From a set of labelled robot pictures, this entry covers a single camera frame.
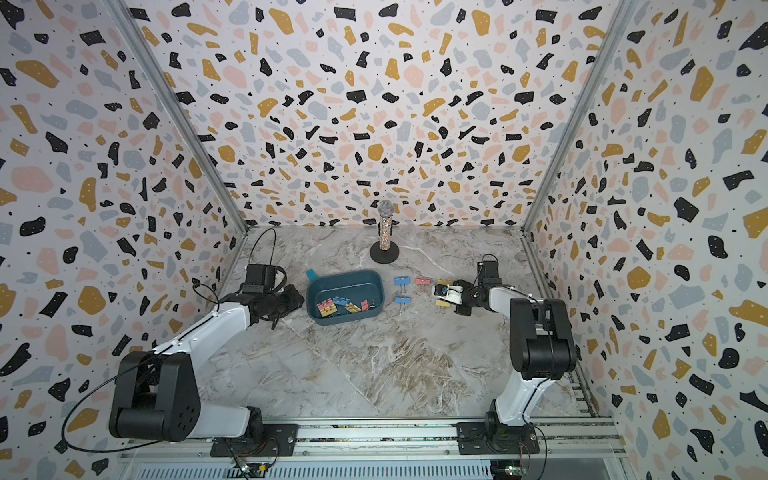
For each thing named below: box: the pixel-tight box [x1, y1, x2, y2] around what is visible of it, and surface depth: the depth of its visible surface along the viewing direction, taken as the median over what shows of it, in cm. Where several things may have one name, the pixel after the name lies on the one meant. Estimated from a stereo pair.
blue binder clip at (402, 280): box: [394, 275, 411, 286], surface depth 108 cm
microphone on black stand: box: [370, 199, 399, 264], surface depth 107 cm
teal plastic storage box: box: [306, 271, 385, 326], surface depth 100 cm
